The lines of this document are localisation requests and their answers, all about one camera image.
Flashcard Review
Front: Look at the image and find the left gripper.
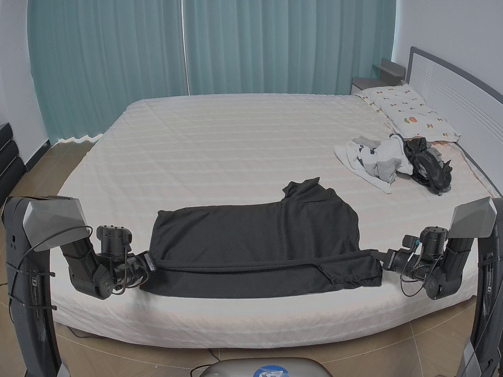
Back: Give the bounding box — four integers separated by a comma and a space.
141, 251, 162, 278

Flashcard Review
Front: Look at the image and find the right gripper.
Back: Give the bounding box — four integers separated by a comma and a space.
383, 249, 409, 272

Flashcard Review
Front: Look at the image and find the black T-shirt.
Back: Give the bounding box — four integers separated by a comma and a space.
139, 177, 384, 299

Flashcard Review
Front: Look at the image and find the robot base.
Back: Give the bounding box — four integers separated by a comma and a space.
196, 358, 331, 377

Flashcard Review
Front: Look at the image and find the pile of clothes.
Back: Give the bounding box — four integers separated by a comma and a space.
334, 135, 453, 195

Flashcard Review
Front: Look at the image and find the bed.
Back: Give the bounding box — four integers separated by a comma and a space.
49, 46, 503, 348

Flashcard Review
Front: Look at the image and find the white printed pillow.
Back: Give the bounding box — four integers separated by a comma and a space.
352, 85, 462, 142

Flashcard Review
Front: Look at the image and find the dark grey chest of drawers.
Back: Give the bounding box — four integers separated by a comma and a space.
0, 122, 27, 197

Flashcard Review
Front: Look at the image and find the grey bedside table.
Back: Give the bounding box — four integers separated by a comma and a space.
351, 57, 406, 93

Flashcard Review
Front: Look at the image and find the blue-green curtain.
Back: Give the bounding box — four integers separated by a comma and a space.
28, 0, 191, 142
183, 0, 397, 95

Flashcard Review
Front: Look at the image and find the black cable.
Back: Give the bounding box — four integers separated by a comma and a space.
190, 347, 223, 373
68, 327, 103, 339

